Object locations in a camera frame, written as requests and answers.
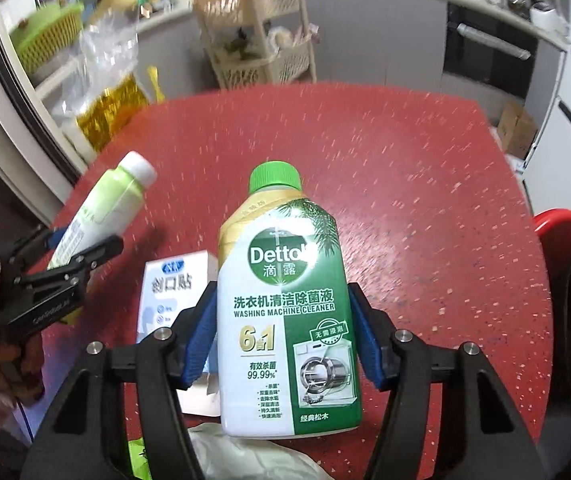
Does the red plastic chair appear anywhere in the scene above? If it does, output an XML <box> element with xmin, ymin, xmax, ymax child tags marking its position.
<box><xmin>532</xmin><ymin>210</ymin><xmax>571</xmax><ymax>261</ymax></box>

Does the person's left hand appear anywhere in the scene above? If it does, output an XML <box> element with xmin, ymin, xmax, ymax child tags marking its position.
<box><xmin>0</xmin><ymin>331</ymin><xmax>46</xmax><ymax>408</ymax></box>

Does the beige basket trolley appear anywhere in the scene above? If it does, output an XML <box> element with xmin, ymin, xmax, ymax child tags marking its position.
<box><xmin>193</xmin><ymin>0</ymin><xmax>317</xmax><ymax>92</ymax></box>

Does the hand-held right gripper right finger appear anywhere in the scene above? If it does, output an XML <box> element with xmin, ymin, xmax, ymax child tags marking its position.
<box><xmin>348</xmin><ymin>282</ymin><xmax>549</xmax><ymax>480</ymax></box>

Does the crumpled translucent plastic bag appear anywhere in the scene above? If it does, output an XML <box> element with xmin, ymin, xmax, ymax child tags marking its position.
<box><xmin>188</xmin><ymin>422</ymin><xmax>339</xmax><ymax>480</ymax></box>

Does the black built-in oven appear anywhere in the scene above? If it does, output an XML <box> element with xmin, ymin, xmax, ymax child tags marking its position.
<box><xmin>444</xmin><ymin>1</ymin><xmax>539</xmax><ymax>92</ymax></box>

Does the pale green plastic bottle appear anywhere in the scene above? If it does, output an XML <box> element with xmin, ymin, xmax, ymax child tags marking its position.
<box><xmin>47</xmin><ymin>152</ymin><xmax>159</xmax><ymax>271</ymax></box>

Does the green plastic bag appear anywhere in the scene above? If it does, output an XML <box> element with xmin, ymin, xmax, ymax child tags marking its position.
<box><xmin>128</xmin><ymin>437</ymin><xmax>154</xmax><ymax>480</ymax></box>

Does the small blue white carton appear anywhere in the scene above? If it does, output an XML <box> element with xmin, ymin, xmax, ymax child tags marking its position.
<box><xmin>136</xmin><ymin>250</ymin><xmax>221</xmax><ymax>417</ymax></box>

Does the brown cardboard box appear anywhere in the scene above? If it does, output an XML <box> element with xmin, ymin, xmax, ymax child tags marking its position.
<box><xmin>495</xmin><ymin>100</ymin><xmax>539</xmax><ymax>159</ymax></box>

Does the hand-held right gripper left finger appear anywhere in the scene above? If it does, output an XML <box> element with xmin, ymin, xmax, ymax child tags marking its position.
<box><xmin>20</xmin><ymin>280</ymin><xmax>219</xmax><ymax>480</ymax></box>

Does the clear plastic bag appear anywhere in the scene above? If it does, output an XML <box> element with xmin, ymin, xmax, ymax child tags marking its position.
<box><xmin>48</xmin><ymin>7</ymin><xmax>141</xmax><ymax>128</ymax></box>

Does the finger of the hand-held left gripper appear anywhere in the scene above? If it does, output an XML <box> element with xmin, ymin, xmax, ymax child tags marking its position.
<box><xmin>0</xmin><ymin>235</ymin><xmax>124</xmax><ymax>346</ymax></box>
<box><xmin>6</xmin><ymin>227</ymin><xmax>69</xmax><ymax>273</ymax></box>

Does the green plastic basket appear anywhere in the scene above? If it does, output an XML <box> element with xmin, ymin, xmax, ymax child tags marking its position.
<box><xmin>8</xmin><ymin>2</ymin><xmax>86</xmax><ymax>73</ymax></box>

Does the green capped cleaner bottle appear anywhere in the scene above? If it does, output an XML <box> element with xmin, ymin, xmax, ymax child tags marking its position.
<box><xmin>216</xmin><ymin>160</ymin><xmax>365</xmax><ymax>440</ymax></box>

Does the gold foil bag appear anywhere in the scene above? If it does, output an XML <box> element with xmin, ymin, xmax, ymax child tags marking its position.
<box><xmin>76</xmin><ymin>66</ymin><xmax>166</xmax><ymax>155</ymax></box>

